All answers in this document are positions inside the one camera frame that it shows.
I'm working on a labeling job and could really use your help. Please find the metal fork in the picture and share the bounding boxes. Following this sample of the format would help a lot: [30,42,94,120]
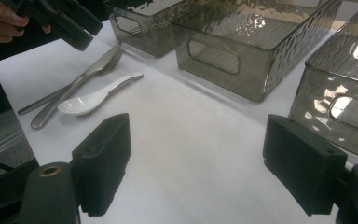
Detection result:
[17,46,124,117]

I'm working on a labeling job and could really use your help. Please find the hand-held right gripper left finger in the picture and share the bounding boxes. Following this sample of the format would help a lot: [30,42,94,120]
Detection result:
[71,112,132,217]

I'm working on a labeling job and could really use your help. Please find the metal table knife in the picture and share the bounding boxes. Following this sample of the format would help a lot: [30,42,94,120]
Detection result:
[30,41,124,131]

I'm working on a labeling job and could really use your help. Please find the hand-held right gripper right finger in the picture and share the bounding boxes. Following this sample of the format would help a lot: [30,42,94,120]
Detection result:
[262,114,349,217]

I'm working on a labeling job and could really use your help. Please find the smoky clear plastic bin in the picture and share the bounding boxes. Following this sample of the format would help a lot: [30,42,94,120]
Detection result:
[171,0,343,104]
[103,0,200,59]
[288,0,358,165]

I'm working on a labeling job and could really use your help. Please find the aluminium floor rail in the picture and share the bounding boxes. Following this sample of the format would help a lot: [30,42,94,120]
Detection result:
[0,130,26,161]

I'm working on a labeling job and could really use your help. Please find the white ceramic spoon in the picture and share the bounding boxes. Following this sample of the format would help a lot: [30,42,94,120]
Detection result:
[57,72,145,118]

